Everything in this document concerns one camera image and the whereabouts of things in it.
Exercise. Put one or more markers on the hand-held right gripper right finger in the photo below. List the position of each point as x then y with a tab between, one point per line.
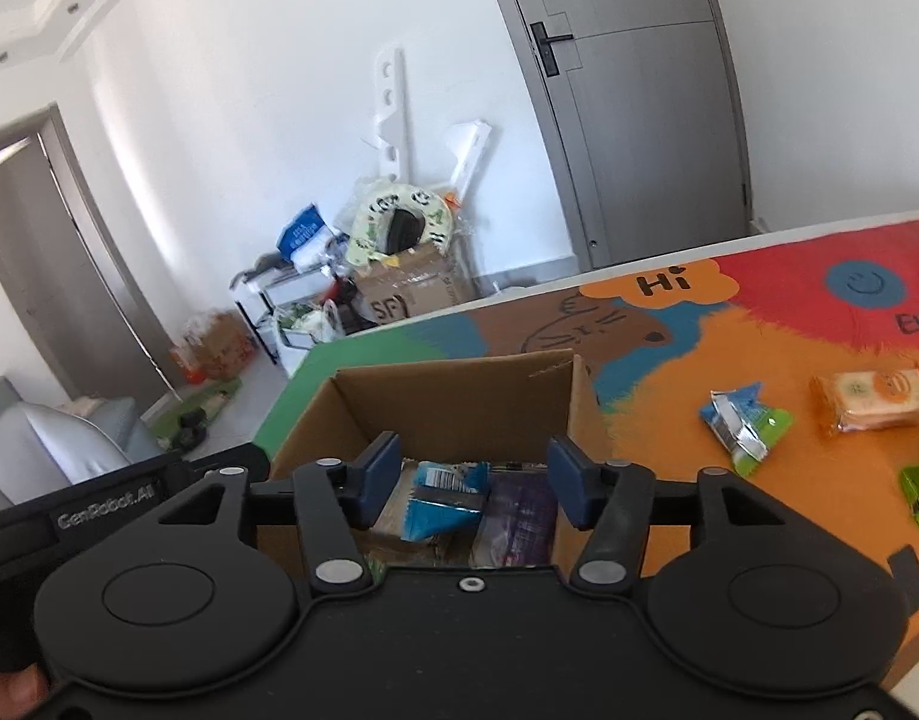
570	484

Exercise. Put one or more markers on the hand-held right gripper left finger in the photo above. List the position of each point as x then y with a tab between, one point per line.
379	481

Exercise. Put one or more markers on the large green biscuit packet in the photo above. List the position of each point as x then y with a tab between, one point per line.
388	529

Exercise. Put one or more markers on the purple snack packet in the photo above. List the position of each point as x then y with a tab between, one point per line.
515	521

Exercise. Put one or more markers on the blue snack packet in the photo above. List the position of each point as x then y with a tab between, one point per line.
444	502

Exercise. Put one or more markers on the person's left hand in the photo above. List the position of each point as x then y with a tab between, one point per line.
5	697

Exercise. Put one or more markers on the grey sofa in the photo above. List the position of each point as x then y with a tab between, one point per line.
46	442

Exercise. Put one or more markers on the green floor mat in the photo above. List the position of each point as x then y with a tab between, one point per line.
204	397

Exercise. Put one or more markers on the small green and blue packet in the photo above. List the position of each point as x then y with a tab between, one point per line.
744	427

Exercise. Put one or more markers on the lettered brown cardboard box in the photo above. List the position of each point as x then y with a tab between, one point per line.
407	292

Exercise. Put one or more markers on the black metal rack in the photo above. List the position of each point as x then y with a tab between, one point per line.
268	307

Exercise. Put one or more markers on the brown wooden door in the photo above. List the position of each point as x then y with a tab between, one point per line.
61	277

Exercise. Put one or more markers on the colourful cartoon table mat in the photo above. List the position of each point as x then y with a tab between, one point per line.
827	510

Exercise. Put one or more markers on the blue plastic bag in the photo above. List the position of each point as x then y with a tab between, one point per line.
301	229

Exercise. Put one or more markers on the orange cracker packet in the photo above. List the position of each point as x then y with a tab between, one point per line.
872	397

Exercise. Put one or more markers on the short white plastic rack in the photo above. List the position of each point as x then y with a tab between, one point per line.
467	154

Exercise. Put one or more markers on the grey door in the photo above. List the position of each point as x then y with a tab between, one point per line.
639	127

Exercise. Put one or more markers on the tall white plastic rack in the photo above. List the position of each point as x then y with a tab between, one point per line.
392	112

